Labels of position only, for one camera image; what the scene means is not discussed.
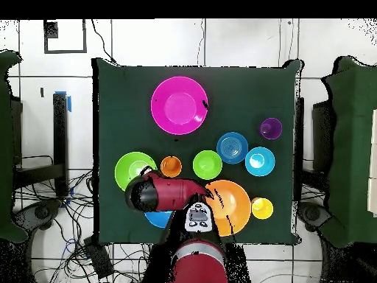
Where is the large green bowl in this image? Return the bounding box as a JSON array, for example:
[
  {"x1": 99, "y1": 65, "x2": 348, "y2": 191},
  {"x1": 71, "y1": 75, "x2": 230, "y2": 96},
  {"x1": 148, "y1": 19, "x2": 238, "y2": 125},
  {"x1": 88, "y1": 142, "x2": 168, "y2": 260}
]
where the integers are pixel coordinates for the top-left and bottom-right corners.
[{"x1": 113, "y1": 151, "x2": 158, "y2": 192}]

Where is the orange cup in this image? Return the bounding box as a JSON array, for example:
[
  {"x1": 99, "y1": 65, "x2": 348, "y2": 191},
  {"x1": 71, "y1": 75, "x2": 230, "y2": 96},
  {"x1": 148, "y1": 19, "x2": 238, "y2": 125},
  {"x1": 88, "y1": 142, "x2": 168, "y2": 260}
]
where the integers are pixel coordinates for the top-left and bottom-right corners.
[{"x1": 160, "y1": 156, "x2": 183, "y2": 178}]

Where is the large pink bowl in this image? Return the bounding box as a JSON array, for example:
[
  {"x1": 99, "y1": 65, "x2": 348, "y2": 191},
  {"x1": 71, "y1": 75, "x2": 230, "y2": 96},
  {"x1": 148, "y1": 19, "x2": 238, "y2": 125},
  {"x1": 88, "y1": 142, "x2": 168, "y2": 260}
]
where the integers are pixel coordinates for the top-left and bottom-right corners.
[{"x1": 150, "y1": 75, "x2": 209, "y2": 136}]

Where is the medium blue bowl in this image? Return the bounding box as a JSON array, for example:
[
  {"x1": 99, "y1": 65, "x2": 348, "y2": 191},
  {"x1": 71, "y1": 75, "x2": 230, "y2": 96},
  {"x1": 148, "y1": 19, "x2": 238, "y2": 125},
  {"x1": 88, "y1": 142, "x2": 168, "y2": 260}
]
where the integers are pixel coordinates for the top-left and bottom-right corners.
[{"x1": 144, "y1": 210, "x2": 173, "y2": 229}]

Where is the small green bowl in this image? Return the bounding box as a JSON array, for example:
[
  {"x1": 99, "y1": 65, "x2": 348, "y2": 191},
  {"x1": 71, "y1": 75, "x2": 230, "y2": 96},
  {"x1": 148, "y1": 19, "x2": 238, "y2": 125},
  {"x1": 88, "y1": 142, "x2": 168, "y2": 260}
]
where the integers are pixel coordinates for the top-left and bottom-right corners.
[{"x1": 192, "y1": 150, "x2": 223, "y2": 181}]

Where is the dark green tablecloth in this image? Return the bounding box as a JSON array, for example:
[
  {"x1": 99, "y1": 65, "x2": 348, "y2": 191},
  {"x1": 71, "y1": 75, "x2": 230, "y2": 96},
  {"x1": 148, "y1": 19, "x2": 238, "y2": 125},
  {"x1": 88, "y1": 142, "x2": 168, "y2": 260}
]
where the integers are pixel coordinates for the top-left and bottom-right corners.
[{"x1": 91, "y1": 57, "x2": 304, "y2": 247}]

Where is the dark blue bowl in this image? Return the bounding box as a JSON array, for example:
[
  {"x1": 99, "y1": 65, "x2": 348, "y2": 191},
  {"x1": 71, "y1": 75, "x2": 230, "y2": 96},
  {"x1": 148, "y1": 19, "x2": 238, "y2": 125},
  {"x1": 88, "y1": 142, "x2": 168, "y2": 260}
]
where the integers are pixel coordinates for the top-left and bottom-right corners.
[{"x1": 216, "y1": 131, "x2": 249, "y2": 165}]

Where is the large orange bowl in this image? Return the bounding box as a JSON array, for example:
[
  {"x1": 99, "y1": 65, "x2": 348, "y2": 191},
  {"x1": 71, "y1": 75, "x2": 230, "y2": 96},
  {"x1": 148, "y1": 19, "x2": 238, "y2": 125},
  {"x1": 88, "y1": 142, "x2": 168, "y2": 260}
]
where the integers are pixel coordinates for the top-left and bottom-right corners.
[{"x1": 204, "y1": 179, "x2": 252, "y2": 237}]

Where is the black power box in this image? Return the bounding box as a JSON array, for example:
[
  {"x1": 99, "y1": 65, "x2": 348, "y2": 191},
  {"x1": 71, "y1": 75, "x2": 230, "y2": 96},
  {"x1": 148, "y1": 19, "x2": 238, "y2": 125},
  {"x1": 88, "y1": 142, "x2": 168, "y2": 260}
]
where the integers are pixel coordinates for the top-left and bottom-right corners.
[{"x1": 82, "y1": 235, "x2": 115, "y2": 279}]

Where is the blue tape strip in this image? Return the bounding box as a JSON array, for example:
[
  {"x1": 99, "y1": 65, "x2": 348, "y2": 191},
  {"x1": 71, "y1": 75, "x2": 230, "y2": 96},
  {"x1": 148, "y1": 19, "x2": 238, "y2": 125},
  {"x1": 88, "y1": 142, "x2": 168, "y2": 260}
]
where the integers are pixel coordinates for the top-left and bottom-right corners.
[{"x1": 54, "y1": 90, "x2": 72, "y2": 113}]

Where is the small light blue bowl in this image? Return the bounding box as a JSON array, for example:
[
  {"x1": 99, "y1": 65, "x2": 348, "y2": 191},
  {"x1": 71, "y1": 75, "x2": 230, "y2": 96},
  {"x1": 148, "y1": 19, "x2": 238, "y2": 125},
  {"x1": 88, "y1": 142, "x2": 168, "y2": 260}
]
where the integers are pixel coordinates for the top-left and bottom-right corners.
[{"x1": 244, "y1": 146, "x2": 276, "y2": 178}]

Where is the dark grey chair base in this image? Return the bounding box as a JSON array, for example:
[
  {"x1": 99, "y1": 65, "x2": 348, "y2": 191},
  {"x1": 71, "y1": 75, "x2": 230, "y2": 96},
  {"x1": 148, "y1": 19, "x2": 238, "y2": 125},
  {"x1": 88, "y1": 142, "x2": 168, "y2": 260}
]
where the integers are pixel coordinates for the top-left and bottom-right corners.
[
  {"x1": 295, "y1": 201, "x2": 332, "y2": 234},
  {"x1": 13, "y1": 200, "x2": 61, "y2": 234}
]

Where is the yellow cup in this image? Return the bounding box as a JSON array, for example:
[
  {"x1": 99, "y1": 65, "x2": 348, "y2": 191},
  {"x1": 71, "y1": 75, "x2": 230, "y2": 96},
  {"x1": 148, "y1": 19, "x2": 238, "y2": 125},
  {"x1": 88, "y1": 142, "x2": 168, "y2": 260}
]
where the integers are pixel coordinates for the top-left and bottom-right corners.
[{"x1": 250, "y1": 197, "x2": 274, "y2": 220}]

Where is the purple cup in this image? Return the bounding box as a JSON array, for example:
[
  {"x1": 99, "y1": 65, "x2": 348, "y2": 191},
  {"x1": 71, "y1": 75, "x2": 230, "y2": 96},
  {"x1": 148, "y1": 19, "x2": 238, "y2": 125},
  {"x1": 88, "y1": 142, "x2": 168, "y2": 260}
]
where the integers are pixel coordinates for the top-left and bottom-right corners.
[{"x1": 259, "y1": 117, "x2": 283, "y2": 141}]

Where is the green cloth covered side table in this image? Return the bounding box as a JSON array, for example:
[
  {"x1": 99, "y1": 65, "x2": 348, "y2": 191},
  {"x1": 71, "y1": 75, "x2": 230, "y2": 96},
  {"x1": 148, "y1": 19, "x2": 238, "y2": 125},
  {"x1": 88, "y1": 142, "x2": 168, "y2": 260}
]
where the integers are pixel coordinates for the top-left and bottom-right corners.
[
  {"x1": 0, "y1": 49, "x2": 29, "y2": 243},
  {"x1": 319, "y1": 55, "x2": 377, "y2": 249}
]

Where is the tangle of floor cables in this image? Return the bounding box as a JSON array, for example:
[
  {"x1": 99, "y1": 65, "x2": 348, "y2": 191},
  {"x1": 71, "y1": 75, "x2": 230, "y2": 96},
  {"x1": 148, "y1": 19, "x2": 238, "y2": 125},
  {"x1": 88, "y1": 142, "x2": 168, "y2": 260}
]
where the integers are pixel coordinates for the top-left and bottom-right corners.
[{"x1": 13, "y1": 154, "x2": 151, "y2": 283}]

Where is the black metal frame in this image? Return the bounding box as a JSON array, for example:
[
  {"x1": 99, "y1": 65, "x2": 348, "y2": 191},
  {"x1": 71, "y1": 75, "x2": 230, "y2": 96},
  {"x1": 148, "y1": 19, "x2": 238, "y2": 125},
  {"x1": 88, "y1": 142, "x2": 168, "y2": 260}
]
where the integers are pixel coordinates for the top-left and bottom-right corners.
[{"x1": 11, "y1": 92, "x2": 69, "y2": 198}]

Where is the thin black cable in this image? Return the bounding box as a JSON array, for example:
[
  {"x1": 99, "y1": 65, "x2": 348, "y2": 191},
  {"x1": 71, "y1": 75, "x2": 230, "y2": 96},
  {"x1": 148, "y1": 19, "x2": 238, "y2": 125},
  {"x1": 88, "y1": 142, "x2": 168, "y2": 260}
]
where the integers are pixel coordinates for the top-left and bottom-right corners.
[{"x1": 90, "y1": 18, "x2": 119, "y2": 65}]

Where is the black square floor frame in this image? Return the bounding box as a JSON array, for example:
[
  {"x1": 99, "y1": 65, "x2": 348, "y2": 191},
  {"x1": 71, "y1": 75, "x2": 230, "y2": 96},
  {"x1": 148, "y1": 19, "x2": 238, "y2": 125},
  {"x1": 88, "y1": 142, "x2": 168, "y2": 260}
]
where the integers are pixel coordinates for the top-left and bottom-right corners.
[{"x1": 43, "y1": 18, "x2": 88, "y2": 55}]

